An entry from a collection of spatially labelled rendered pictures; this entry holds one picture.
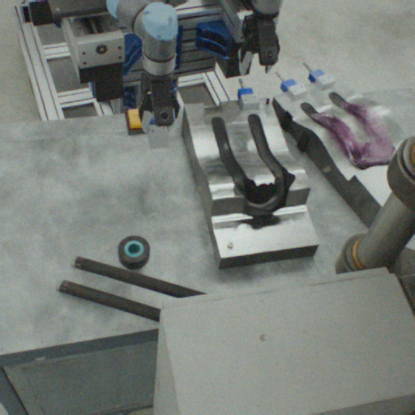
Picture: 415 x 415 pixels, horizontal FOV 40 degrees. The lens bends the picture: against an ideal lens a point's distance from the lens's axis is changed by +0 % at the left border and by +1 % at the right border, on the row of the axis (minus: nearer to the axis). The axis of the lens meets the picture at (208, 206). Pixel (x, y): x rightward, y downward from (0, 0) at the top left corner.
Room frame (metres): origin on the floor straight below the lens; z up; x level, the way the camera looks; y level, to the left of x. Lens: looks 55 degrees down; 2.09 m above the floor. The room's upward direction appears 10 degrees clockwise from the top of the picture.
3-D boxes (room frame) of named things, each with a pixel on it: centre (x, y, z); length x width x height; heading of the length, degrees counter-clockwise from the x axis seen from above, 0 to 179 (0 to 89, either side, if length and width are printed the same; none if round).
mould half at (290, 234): (1.00, -0.09, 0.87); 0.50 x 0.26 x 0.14; 20
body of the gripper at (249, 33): (1.27, -0.06, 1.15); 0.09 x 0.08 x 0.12; 20
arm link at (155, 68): (1.04, 0.17, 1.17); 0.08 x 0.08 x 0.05
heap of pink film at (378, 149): (1.20, -0.39, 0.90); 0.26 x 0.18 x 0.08; 37
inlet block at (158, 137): (1.06, 0.18, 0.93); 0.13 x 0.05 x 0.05; 20
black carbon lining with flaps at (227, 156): (1.02, -0.09, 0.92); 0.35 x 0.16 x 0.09; 20
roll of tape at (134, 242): (0.72, 0.16, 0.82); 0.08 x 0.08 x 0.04
